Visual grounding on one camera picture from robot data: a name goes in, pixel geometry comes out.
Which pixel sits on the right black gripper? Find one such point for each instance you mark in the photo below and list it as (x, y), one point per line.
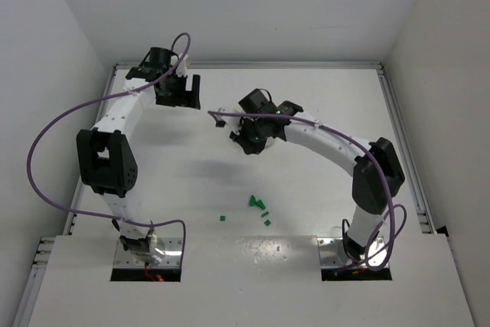
(249, 137)

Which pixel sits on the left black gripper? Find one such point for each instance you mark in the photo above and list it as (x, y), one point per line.
(183, 90)

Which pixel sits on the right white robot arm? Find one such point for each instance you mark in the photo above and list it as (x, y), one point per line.
(372, 165)

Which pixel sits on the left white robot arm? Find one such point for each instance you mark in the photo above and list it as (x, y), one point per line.
(106, 160)

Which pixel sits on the white divided round container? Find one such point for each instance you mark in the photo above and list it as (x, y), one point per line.
(269, 143)

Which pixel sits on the dark green long lego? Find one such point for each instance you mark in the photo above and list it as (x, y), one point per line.
(260, 205)

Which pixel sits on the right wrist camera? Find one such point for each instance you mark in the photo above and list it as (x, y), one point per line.
(230, 122)

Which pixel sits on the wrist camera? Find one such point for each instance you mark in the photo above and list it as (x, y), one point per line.
(230, 122)
(182, 69)

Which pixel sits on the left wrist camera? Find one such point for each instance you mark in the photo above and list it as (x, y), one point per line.
(182, 69)

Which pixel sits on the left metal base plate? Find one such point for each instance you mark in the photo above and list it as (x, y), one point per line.
(166, 256)

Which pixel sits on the metal base plate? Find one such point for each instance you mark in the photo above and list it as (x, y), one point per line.
(166, 256)
(332, 255)

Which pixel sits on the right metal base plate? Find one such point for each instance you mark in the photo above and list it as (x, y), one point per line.
(332, 255)

